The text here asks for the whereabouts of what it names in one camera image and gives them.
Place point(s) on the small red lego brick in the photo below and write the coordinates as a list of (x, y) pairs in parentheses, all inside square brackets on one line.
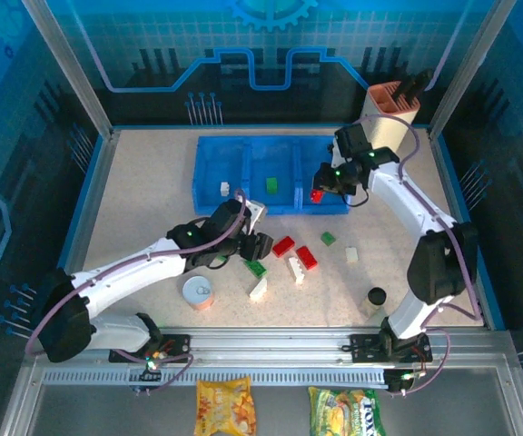
[(318, 196)]

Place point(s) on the green eight-stud lego brick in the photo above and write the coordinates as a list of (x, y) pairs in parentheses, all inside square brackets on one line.
[(256, 269)]

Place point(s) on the white sloped lego brick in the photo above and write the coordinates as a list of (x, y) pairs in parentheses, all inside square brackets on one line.
[(259, 290)]

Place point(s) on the small white lego brick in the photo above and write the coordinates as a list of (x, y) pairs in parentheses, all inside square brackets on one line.
[(224, 188)]

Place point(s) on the long white lego brick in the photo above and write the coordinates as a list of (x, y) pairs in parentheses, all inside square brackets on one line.
[(296, 269)]

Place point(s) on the silver tin can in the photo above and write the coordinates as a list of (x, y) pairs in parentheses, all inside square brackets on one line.
[(199, 293)]

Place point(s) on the beige knife block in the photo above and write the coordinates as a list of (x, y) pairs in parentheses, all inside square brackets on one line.
[(395, 134)]

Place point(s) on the blue three-compartment plastic bin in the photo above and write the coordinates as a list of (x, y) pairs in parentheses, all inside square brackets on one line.
[(225, 159)]

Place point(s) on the black lidded jar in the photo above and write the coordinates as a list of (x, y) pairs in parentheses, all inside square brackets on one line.
[(374, 300)]

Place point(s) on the yellow snack bag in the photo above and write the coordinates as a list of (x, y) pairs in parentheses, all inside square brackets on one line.
[(225, 406)]

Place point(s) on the green yellow noodle bag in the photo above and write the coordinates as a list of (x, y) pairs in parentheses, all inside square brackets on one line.
[(345, 411)]

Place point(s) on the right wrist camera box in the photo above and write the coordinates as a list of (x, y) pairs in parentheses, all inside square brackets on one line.
[(352, 138)]

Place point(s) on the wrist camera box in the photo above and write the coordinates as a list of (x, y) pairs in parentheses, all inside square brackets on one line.
[(352, 138), (227, 215)]

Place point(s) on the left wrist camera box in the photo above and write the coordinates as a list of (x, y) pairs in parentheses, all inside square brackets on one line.
[(227, 215)]

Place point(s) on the aluminium frame rail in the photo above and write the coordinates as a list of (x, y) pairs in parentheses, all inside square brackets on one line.
[(266, 343)]

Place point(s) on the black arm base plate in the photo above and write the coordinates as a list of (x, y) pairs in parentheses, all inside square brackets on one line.
[(177, 349), (361, 347)]

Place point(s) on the aluminium frame post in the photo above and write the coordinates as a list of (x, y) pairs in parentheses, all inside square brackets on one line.
[(468, 68), (74, 68)]

